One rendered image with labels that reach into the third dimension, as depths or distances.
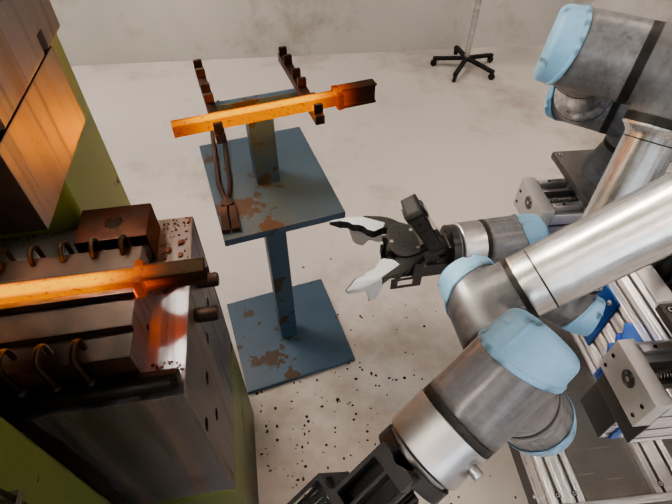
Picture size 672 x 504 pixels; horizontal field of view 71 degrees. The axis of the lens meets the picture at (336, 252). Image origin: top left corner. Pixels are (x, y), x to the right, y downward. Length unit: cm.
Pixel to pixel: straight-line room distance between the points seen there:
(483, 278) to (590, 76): 39
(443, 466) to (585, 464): 117
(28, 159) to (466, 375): 44
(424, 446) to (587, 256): 26
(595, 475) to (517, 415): 116
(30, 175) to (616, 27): 75
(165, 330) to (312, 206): 53
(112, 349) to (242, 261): 142
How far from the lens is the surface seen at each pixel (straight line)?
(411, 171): 255
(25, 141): 53
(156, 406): 76
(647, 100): 82
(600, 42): 81
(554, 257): 54
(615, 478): 158
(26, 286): 82
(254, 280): 202
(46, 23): 65
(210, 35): 367
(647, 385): 103
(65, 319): 78
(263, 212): 117
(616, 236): 54
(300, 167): 129
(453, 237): 77
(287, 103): 103
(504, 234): 80
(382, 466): 40
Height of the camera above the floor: 155
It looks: 48 degrees down
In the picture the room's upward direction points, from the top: straight up
